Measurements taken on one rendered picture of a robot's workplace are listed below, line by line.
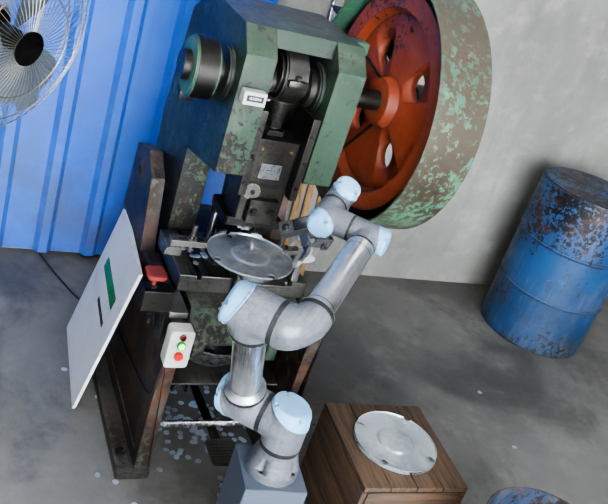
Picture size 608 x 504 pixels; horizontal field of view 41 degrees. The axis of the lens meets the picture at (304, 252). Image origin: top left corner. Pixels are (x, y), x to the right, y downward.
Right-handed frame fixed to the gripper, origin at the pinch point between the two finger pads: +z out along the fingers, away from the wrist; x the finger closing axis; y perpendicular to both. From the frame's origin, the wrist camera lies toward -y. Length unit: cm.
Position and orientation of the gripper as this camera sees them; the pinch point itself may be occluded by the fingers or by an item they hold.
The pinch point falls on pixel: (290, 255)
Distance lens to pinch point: 244.0
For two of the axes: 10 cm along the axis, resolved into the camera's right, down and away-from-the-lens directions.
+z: -4.2, 5.5, 7.2
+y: 8.8, 0.6, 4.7
